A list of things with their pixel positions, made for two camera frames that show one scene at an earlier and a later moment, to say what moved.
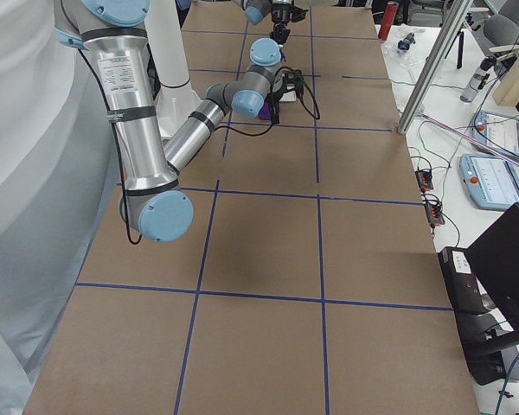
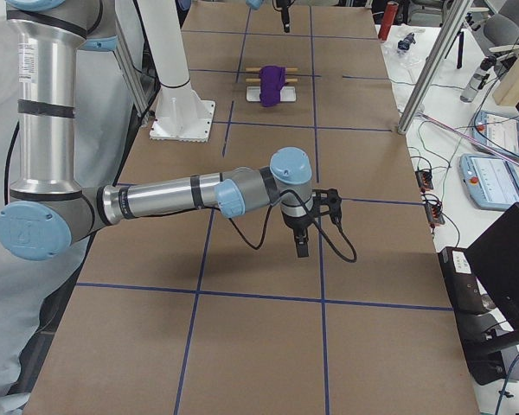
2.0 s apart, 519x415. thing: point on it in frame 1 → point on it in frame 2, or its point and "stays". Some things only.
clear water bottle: [477, 79] stays
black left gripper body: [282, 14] → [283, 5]
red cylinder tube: [392, 7] stays
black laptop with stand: [492, 284] stays
